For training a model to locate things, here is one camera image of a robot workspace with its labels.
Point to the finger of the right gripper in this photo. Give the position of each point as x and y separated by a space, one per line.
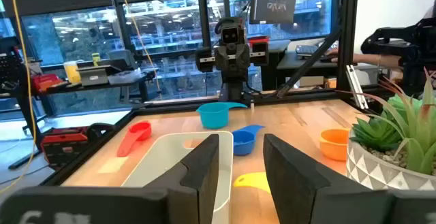
204 60
260 53

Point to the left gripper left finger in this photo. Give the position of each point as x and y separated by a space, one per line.
204 169

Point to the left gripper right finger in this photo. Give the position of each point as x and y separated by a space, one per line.
293 183

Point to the yellow measuring cup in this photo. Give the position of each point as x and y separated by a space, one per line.
253 181

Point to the blue measuring cup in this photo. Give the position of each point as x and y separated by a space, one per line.
242 144

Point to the teal measuring cup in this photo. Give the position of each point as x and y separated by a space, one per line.
213 116

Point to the orange measuring cup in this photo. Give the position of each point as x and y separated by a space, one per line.
334 145

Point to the red measuring cup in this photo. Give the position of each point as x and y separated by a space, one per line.
134 137

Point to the person's forearm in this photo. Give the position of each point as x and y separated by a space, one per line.
381 60

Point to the white plastic basket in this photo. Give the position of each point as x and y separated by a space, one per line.
160 159

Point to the black office desk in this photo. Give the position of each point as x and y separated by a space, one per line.
299 65

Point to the computer keyboard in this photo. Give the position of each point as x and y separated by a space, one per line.
308 50

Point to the person's hand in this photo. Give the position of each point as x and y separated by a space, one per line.
332 55

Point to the clear plastic bag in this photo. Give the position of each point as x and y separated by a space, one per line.
126 77

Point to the white triangle-patterned pot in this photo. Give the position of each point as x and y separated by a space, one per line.
374 173

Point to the black work desk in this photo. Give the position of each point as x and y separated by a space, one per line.
112 85

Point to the green succulent plant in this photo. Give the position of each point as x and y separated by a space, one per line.
374 133

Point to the yellow-green bottle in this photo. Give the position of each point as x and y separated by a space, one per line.
96 59

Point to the grey laptop device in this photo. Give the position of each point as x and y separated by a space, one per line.
93 76

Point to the yellow container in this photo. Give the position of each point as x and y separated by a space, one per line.
72 72

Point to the red and black toolbox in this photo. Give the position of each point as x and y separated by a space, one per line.
64 145

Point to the black equipment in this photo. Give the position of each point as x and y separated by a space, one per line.
408 43

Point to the red bag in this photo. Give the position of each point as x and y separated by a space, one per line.
46 82

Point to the black perforated crate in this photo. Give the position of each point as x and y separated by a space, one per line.
8 67

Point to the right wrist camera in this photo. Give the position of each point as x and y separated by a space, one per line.
230 35

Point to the black aluminium table frame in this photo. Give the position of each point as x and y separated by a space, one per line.
348 30

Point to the silver aluminium bracket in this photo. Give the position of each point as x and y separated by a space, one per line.
356 88

